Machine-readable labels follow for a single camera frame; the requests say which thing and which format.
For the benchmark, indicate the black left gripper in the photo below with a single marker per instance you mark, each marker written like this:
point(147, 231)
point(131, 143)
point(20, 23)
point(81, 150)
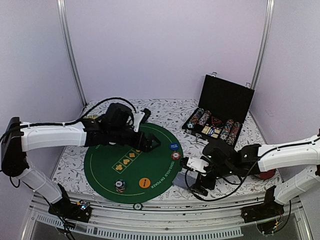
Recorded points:
point(147, 147)

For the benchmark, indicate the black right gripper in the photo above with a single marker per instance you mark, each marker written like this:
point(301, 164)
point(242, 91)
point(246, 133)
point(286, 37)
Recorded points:
point(198, 188)

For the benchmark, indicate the blue small blind button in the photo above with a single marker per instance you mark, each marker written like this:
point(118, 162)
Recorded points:
point(174, 146)

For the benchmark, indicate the small chip stack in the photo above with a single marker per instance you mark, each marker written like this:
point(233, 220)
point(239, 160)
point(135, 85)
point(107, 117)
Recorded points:
point(176, 155)

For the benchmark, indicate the orange big blind button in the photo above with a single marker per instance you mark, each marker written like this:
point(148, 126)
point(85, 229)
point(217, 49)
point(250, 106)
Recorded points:
point(144, 183)

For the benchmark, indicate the blue checked card deck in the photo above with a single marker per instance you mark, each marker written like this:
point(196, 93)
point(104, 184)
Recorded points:
point(179, 180)

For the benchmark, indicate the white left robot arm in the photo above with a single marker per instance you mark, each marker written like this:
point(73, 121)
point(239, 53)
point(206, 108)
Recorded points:
point(26, 147)

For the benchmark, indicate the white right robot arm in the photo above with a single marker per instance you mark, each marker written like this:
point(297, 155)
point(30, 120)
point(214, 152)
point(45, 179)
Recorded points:
point(274, 156)

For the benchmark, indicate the boxed card deck in case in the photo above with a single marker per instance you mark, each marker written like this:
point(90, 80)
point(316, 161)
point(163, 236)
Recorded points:
point(211, 131)

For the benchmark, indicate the floral white tablecloth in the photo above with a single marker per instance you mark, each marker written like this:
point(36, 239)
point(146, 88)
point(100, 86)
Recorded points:
point(170, 114)

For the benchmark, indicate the red triangle all-in marker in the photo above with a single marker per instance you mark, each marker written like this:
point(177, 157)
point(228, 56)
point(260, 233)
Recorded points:
point(215, 121)

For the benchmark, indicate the green round poker mat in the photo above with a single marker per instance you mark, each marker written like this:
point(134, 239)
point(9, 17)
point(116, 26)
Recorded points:
point(104, 164)

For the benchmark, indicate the red floral bowl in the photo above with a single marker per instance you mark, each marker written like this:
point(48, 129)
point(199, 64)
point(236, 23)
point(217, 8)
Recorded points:
point(266, 175)

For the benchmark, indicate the black poker chip case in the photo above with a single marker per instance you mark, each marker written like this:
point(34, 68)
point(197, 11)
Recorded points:
point(225, 100)

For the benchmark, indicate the woven bamboo tray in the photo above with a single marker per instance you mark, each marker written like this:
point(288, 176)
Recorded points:
point(91, 117)

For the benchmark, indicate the aluminium right corner post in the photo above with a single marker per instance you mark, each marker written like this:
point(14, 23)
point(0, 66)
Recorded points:
point(270, 4)

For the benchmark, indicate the aluminium corner post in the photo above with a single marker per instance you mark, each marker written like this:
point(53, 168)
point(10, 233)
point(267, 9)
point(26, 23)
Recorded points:
point(61, 7)
point(270, 4)

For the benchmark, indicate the aluminium left corner post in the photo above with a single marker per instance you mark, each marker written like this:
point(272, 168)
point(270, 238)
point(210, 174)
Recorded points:
point(61, 7)

